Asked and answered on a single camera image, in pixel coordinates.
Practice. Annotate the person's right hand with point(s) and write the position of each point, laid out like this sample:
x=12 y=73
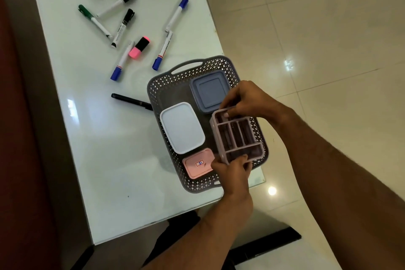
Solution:
x=256 y=102

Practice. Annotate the person's left hand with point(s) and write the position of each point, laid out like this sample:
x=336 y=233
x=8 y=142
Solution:
x=235 y=181

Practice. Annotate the small pink box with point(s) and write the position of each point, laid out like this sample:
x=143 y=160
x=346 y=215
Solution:
x=196 y=165

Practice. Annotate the grey-blue square lidded container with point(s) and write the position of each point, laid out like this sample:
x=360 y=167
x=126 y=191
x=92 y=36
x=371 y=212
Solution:
x=208 y=91

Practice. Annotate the pink plastic pen organizer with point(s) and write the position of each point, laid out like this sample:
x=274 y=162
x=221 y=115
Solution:
x=216 y=136

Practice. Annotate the white lidded container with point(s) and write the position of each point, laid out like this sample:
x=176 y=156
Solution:
x=182 y=127

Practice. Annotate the grey perforated plastic basket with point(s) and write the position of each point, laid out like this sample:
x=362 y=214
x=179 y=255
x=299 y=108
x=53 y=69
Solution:
x=177 y=92

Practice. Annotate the black pen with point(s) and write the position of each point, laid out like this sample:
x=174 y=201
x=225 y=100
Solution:
x=129 y=100

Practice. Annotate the pink highlighter marker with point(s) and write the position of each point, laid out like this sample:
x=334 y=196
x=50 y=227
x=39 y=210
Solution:
x=135 y=53

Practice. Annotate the person's right forearm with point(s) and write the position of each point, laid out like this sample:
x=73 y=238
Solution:
x=332 y=184

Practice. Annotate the person's left forearm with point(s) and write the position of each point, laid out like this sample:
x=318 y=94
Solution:
x=205 y=241

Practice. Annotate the black baseboard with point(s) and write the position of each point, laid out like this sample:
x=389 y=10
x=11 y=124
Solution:
x=269 y=241

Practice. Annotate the red sofa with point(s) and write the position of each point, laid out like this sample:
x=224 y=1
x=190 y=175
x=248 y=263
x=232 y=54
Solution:
x=19 y=184

